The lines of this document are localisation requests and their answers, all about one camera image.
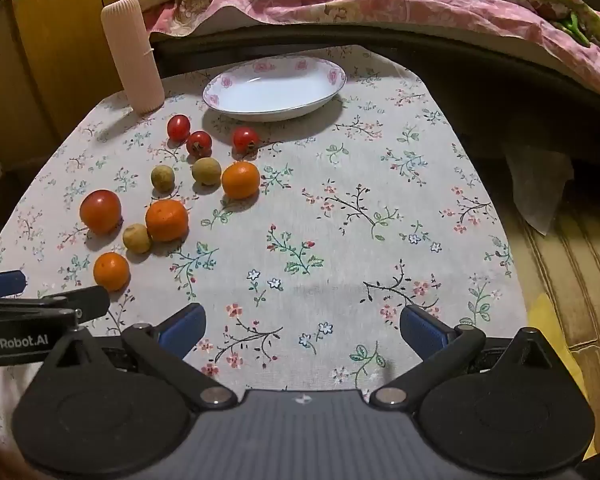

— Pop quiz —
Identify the white floral rimmed plate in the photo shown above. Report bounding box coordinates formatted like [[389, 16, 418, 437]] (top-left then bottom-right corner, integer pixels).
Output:
[[202, 57, 347, 122]]

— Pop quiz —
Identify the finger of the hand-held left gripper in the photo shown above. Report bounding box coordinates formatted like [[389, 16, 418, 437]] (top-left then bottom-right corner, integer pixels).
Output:
[[0, 285, 111, 330], [0, 270, 27, 302]]

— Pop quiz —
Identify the beige striped mat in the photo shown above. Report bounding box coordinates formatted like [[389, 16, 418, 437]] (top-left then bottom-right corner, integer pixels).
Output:
[[500, 185, 600, 461]]

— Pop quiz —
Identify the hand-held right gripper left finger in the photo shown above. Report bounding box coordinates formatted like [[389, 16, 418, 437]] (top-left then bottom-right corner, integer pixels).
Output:
[[40, 302, 239, 412]]

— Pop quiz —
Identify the large orange tangerine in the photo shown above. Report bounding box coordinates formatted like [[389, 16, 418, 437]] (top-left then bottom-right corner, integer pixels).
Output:
[[145, 199, 190, 242]]

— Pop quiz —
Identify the pink floral blanket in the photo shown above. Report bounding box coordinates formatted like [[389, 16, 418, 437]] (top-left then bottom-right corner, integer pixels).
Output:
[[142, 0, 600, 106]]

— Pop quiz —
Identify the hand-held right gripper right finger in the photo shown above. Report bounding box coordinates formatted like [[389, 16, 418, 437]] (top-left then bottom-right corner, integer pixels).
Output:
[[369, 304, 568, 411]]

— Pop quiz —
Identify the white tissue sheet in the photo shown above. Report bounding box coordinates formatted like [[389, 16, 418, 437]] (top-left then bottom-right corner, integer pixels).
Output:
[[502, 145, 576, 236]]

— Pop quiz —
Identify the pink ribbed cylindrical container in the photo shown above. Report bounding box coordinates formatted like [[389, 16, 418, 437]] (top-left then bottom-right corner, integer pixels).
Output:
[[100, 0, 165, 113]]

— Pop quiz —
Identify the white floral tablecloth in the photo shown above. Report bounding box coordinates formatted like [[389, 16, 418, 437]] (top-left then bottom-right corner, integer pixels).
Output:
[[0, 45, 531, 443]]

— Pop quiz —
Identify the yellow wooden cabinet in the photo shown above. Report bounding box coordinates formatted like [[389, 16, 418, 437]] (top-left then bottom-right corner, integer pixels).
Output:
[[0, 0, 186, 173]]

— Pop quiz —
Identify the yellow sheet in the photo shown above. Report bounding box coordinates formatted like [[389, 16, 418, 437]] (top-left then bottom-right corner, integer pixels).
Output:
[[527, 292, 587, 356]]

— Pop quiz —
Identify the tan longan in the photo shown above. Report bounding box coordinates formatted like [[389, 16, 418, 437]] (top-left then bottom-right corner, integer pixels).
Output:
[[150, 165, 176, 193], [191, 157, 222, 186], [122, 223, 153, 254]]

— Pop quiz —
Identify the red cherry tomato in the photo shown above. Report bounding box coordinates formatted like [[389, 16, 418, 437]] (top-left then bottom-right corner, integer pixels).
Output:
[[167, 114, 191, 142], [186, 130, 213, 158], [231, 126, 260, 155]]

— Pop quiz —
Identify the large red tomato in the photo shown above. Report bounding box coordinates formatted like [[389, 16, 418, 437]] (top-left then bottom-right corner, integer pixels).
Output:
[[79, 189, 123, 235]]

